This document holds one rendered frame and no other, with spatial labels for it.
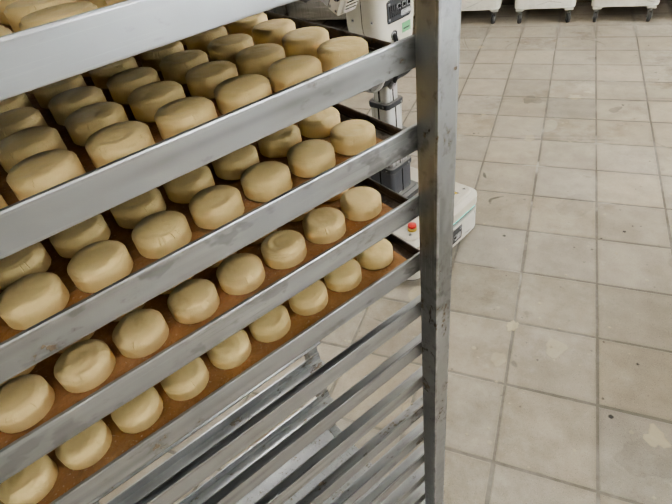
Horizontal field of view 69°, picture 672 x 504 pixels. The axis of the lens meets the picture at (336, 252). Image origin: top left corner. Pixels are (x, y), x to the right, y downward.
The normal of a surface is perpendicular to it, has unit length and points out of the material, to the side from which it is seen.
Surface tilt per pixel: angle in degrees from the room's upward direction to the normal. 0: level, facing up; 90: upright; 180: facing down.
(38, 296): 0
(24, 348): 90
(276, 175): 0
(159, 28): 90
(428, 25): 90
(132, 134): 0
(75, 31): 90
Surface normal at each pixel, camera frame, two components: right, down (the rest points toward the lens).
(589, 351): -0.13, -0.75
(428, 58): -0.78, 0.48
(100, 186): 0.62, 0.45
